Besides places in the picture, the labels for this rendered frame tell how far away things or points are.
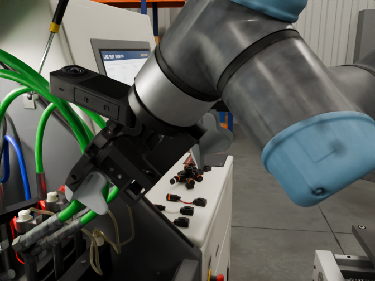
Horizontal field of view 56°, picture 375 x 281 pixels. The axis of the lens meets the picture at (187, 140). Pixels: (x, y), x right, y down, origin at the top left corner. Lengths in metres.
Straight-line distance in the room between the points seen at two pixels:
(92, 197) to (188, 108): 0.19
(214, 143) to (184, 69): 0.24
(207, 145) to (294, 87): 0.29
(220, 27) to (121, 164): 0.18
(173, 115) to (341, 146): 0.15
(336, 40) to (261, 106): 6.89
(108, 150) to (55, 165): 0.52
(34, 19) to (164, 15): 6.16
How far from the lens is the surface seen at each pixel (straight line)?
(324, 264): 0.81
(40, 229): 0.54
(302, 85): 0.24
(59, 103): 0.46
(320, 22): 7.05
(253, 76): 0.25
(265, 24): 0.26
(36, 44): 0.91
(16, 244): 0.58
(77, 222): 0.61
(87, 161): 0.39
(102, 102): 0.37
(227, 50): 0.26
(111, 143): 0.38
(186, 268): 0.83
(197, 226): 0.92
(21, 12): 0.93
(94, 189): 0.43
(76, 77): 0.40
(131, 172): 0.37
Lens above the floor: 1.42
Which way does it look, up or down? 15 degrees down
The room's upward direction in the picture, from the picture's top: straight up
